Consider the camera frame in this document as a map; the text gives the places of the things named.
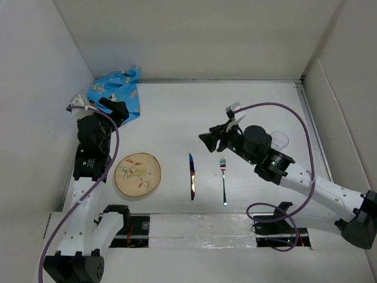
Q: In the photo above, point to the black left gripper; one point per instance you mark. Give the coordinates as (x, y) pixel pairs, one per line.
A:
(119, 112)

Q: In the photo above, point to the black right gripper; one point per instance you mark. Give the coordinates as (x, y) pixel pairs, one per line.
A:
(210, 139)

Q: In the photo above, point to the blue space-print cloth placemat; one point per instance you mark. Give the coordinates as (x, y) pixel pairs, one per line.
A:
(120, 86)

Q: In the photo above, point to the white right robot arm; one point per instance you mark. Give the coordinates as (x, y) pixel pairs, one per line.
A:
(353, 214)

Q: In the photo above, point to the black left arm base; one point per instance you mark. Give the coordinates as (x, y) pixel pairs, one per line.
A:
(135, 234)

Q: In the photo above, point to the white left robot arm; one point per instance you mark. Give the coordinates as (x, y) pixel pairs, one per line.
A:
(75, 250)

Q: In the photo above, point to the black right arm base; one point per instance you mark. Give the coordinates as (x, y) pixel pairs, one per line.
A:
(278, 235)

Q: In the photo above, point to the iridescent fork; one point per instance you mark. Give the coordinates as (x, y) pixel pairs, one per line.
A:
(223, 168)

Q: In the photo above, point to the iridescent table knife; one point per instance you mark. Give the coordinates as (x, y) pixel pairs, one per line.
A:
(192, 177)

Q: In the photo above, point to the round bird-painted plate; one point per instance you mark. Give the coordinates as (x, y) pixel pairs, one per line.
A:
(137, 175)

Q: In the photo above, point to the clear plastic cup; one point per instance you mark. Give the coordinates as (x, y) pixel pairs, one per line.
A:
(279, 140)

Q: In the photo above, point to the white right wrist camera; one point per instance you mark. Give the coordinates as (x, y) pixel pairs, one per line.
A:
(234, 118)

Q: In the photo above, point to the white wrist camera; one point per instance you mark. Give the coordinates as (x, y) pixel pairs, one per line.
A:
(234, 118)
(79, 106)

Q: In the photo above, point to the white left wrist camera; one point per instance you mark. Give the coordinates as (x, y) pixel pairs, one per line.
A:
(79, 106)

